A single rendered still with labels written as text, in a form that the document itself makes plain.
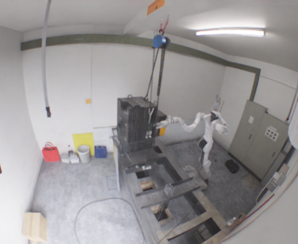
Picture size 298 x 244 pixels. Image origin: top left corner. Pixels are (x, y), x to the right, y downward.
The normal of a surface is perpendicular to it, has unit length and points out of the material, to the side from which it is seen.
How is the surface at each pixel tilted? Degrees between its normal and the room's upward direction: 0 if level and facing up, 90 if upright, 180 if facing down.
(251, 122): 90
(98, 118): 90
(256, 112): 90
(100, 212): 0
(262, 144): 90
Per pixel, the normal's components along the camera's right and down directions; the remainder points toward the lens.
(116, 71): 0.37, 0.44
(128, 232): 0.11, -0.89
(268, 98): -0.92, 0.07
